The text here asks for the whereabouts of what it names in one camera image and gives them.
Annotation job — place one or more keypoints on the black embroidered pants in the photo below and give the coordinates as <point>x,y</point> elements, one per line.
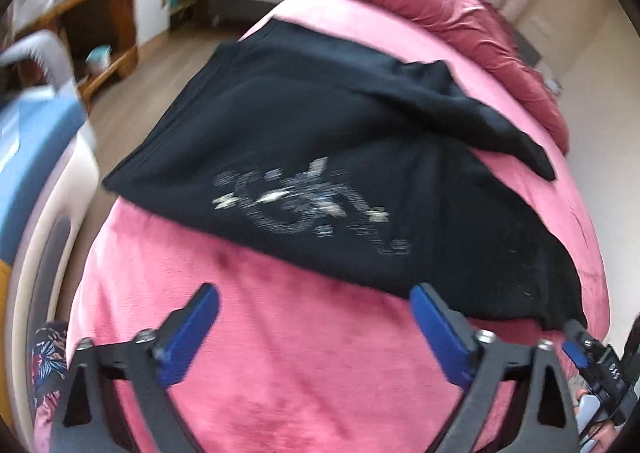
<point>342,160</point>

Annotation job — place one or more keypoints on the dark pink folded duvet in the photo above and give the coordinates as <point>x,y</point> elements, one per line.
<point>476,30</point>

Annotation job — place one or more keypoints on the wooden desk shelf unit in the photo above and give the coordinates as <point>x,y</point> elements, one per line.
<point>86,24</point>

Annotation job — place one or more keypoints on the right hand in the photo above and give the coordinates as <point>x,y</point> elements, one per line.
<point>594,436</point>

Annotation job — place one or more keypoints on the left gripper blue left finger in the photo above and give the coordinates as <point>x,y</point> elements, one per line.
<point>182,334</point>

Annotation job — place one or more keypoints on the blue white storage box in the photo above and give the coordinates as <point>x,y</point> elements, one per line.
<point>49,175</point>

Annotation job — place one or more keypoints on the pink bed sheet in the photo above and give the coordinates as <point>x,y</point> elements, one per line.
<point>297,362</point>

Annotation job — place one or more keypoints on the white teal lidded pot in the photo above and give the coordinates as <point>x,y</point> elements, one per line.
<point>99,60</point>

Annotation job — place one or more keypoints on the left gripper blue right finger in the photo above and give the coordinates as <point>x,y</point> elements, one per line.
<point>448,333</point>

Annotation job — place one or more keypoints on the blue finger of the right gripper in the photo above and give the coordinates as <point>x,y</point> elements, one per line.
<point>576,354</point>

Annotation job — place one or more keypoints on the dark grey headboard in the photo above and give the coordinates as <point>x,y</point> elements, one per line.
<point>526,50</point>

